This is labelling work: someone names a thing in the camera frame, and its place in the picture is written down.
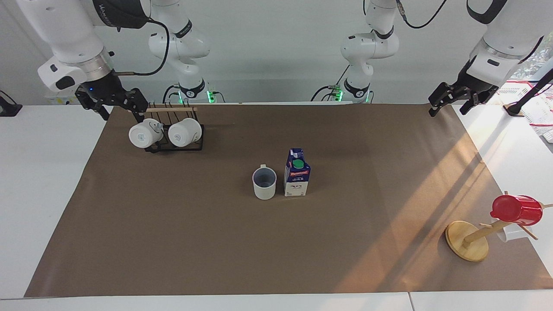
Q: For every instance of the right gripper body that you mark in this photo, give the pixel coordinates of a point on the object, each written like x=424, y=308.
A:
x=105, y=85

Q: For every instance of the blue and white milk carton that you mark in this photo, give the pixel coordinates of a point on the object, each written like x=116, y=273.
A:
x=296, y=179

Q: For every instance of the white cup with grey inside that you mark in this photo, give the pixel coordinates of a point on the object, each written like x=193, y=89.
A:
x=264, y=188

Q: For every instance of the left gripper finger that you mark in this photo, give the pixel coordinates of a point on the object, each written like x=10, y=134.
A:
x=441, y=98
x=473, y=100

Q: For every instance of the wooden mug tree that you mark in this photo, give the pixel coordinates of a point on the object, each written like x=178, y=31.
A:
x=466, y=242

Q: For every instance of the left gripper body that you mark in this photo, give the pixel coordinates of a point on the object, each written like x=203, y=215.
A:
x=477, y=77

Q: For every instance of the black stand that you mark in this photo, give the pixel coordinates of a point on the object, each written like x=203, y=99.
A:
x=8, y=109
x=529, y=95

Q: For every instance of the red cup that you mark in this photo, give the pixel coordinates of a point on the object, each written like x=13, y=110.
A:
x=520, y=211

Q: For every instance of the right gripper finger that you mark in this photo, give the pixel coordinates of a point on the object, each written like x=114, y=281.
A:
x=96, y=105
x=138, y=103

